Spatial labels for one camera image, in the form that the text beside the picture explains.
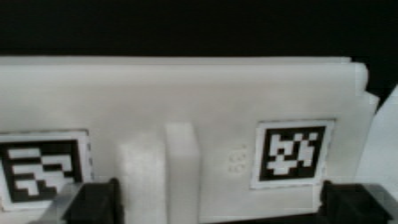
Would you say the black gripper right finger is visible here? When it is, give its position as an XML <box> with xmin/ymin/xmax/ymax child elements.
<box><xmin>318</xmin><ymin>181</ymin><xmax>394</xmax><ymax>224</ymax></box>

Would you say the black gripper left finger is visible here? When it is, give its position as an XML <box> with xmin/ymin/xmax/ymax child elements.
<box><xmin>62</xmin><ymin>178</ymin><xmax>124</xmax><ymax>224</ymax></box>

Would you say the white cabinet door with knob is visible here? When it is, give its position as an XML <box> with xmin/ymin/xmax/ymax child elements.
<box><xmin>0</xmin><ymin>56</ymin><xmax>376</xmax><ymax>224</ymax></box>

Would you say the white cabinet body box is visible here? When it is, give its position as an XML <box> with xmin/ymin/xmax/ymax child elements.
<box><xmin>357</xmin><ymin>86</ymin><xmax>398</xmax><ymax>186</ymax></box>

